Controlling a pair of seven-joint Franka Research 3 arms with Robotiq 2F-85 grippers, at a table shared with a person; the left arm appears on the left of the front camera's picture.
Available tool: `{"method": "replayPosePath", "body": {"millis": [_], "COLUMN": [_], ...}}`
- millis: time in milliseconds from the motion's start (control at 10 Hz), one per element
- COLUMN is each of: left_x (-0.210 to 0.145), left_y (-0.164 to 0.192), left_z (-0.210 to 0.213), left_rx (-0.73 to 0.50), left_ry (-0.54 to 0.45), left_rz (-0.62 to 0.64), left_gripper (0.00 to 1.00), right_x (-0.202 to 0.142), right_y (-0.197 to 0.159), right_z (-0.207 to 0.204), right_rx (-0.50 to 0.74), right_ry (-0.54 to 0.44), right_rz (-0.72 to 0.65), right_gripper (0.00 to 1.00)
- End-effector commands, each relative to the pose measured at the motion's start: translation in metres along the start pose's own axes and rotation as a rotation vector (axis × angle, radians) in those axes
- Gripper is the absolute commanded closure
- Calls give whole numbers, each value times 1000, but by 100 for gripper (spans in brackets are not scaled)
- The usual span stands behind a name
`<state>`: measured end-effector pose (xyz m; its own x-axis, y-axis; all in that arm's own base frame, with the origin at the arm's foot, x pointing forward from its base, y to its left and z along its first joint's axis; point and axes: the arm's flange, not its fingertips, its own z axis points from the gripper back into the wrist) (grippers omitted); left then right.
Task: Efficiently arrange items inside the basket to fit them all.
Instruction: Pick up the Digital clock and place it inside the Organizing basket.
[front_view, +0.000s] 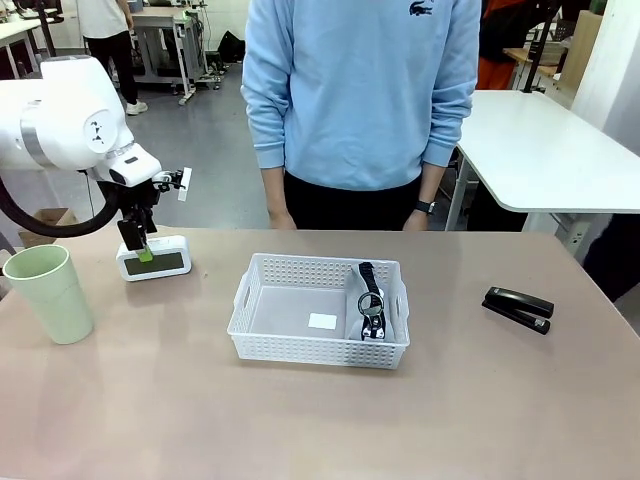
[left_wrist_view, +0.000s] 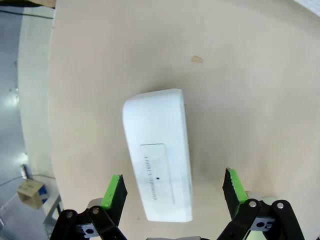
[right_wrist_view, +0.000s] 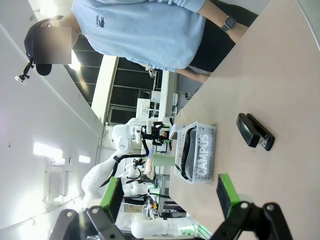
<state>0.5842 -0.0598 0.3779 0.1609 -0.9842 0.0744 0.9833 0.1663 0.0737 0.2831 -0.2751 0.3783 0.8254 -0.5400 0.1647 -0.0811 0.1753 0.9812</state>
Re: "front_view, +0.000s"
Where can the pale green plastic cup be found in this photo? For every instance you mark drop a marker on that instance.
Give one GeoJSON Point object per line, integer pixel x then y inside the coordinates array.
{"type": "Point", "coordinates": [52, 305]}

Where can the person's right forearm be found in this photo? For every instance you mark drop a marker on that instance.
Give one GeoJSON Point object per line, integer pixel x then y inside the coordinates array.
{"type": "Point", "coordinates": [272, 185]}

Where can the grey watch cushion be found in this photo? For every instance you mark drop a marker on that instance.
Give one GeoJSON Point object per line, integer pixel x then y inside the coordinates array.
{"type": "Point", "coordinates": [353, 305]}

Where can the white background table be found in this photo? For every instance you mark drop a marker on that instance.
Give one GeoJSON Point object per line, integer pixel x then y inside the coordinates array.
{"type": "Point", "coordinates": [15, 30]}

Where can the grey background workbench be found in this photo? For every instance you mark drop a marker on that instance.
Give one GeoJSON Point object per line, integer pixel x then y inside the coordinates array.
{"type": "Point", "coordinates": [165, 35]}

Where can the black stand pole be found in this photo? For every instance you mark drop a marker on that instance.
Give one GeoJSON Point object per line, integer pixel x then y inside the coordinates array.
{"type": "Point", "coordinates": [537, 50]}

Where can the bystander in white shirt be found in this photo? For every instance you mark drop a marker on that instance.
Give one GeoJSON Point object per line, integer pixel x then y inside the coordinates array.
{"type": "Point", "coordinates": [107, 30]}

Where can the wooden background desk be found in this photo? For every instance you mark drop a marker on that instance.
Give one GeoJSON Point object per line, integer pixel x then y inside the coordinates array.
{"type": "Point", "coordinates": [545, 55]}

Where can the large white side table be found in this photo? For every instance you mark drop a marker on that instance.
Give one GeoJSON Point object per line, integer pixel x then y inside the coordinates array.
{"type": "Point", "coordinates": [540, 145]}

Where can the small cardboard box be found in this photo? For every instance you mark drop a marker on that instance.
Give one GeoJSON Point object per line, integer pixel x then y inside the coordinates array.
{"type": "Point", "coordinates": [50, 217]}

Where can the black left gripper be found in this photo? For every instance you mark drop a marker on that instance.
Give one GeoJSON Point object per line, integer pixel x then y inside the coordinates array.
{"type": "Point", "coordinates": [132, 199]}

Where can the white perforated plastic basket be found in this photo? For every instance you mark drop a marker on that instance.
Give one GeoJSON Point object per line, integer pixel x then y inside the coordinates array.
{"type": "Point", "coordinates": [280, 350]}

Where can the white sticker label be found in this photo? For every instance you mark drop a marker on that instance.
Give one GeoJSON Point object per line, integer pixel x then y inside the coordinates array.
{"type": "Point", "coordinates": [322, 321]}

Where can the person in blue sweater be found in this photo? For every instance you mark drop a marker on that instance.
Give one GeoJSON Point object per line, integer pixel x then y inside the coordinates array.
{"type": "Point", "coordinates": [350, 100]}

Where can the person's right hand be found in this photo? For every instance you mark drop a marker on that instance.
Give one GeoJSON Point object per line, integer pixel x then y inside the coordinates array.
{"type": "Point", "coordinates": [281, 221]}

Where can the black stapler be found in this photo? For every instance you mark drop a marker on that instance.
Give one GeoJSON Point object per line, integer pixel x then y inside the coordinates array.
{"type": "Point", "coordinates": [520, 305]}

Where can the person's left hand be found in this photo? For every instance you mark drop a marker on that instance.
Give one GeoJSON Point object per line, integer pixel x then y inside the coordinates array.
{"type": "Point", "coordinates": [417, 222]}

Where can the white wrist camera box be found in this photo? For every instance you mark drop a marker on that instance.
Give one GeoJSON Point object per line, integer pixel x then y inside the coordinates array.
{"type": "Point", "coordinates": [185, 184]}

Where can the bystander in orange clothes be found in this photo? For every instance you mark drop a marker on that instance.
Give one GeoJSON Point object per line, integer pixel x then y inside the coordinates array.
{"type": "Point", "coordinates": [495, 70]}

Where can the person's left forearm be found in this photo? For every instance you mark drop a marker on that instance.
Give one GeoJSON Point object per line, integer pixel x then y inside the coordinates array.
{"type": "Point", "coordinates": [434, 182]}

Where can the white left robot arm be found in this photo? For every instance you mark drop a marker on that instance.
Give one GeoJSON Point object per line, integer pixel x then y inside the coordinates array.
{"type": "Point", "coordinates": [65, 125]}

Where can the dark smartwatch on wrist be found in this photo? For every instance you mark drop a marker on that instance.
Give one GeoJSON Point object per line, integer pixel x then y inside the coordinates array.
{"type": "Point", "coordinates": [426, 207]}

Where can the black bag on floor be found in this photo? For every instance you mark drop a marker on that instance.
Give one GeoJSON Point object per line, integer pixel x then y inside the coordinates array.
{"type": "Point", "coordinates": [231, 47]}

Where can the white digital alarm clock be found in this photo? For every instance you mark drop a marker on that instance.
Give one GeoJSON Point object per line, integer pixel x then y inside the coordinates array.
{"type": "Point", "coordinates": [165, 262]}

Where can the black sports wristwatch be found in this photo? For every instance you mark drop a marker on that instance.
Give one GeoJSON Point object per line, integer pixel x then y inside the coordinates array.
{"type": "Point", "coordinates": [371, 304]}

